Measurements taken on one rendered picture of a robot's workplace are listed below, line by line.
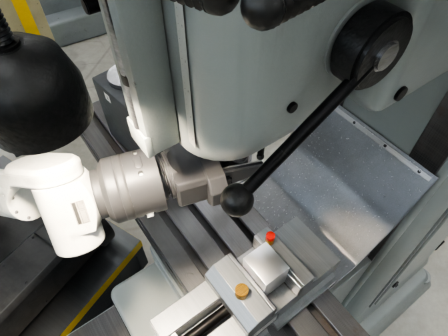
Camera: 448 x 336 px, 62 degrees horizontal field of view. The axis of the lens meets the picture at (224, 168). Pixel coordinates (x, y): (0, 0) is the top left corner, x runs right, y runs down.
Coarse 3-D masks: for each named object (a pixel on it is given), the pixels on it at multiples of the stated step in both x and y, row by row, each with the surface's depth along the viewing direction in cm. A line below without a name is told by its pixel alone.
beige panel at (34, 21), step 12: (0, 0) 174; (12, 0) 176; (24, 0) 179; (36, 0) 183; (12, 12) 180; (24, 12) 182; (36, 12) 186; (12, 24) 183; (24, 24) 186; (36, 24) 190; (48, 24) 193; (48, 36) 197
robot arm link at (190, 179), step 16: (176, 144) 51; (128, 160) 46; (144, 160) 46; (160, 160) 48; (176, 160) 49; (192, 160) 49; (208, 160) 49; (128, 176) 45; (144, 176) 45; (160, 176) 46; (176, 176) 47; (192, 176) 47; (208, 176) 47; (224, 176) 47; (144, 192) 45; (160, 192) 46; (176, 192) 48; (192, 192) 48; (208, 192) 48; (144, 208) 47; (160, 208) 48
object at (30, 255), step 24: (0, 216) 124; (0, 240) 118; (24, 240) 118; (48, 240) 113; (0, 264) 111; (24, 264) 111; (48, 264) 111; (72, 264) 119; (0, 288) 106; (24, 288) 106; (48, 288) 113; (0, 312) 102; (24, 312) 108
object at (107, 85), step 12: (108, 72) 84; (96, 84) 85; (108, 84) 83; (120, 84) 81; (108, 96) 83; (120, 96) 81; (108, 108) 88; (120, 108) 81; (108, 120) 94; (120, 120) 86; (120, 132) 92; (132, 144) 90
